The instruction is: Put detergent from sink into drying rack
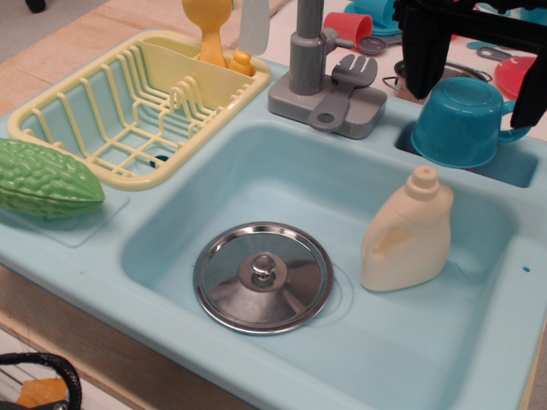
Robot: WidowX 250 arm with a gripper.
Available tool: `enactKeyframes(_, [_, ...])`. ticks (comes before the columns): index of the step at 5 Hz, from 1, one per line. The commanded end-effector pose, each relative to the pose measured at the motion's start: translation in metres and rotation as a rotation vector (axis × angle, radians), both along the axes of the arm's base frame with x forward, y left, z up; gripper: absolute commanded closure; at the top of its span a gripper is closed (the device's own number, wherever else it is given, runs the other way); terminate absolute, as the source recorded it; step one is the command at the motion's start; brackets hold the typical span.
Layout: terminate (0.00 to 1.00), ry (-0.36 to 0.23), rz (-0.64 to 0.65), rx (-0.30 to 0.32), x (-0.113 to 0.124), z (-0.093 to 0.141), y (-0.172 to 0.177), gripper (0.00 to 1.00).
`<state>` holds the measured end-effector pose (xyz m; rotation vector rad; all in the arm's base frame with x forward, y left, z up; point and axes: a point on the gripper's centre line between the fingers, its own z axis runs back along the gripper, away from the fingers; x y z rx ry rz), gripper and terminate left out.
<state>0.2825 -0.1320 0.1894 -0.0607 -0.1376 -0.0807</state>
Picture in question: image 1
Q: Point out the light blue toy sink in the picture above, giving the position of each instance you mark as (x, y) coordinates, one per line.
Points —
(464, 340)

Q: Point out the turquoise plastic dishes stack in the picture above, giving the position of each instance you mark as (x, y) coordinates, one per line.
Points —
(381, 12)

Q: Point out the red plastic plate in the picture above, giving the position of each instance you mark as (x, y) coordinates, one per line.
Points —
(509, 74)

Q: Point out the grey toy faucet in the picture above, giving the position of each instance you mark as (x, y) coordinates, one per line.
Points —
(298, 92)

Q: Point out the yellow plastic drying rack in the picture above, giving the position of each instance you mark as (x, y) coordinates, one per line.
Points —
(139, 112)

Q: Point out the red plastic cup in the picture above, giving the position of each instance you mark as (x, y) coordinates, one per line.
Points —
(351, 27)

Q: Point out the white toy knife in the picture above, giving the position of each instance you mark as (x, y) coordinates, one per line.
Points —
(253, 36)

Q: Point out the grey toy utensil handle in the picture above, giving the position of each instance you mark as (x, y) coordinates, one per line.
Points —
(492, 54)

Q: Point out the cream toy detergent bottle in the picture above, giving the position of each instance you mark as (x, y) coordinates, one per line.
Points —
(408, 240)

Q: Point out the grey toy fork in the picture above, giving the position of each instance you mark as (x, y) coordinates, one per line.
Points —
(350, 73)

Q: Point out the grey toy spoon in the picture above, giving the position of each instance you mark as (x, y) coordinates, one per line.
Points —
(375, 46)

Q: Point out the steel pot lid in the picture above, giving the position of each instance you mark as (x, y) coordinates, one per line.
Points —
(263, 278)

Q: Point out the blue plastic cup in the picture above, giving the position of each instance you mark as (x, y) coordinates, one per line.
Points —
(460, 125)

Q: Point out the green toy bitter gourd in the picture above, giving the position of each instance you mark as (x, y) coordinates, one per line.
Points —
(46, 183)

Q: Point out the yellow toy spoon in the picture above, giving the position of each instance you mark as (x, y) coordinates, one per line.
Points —
(209, 16)

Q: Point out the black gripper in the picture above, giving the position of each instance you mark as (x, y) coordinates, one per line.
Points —
(428, 27)

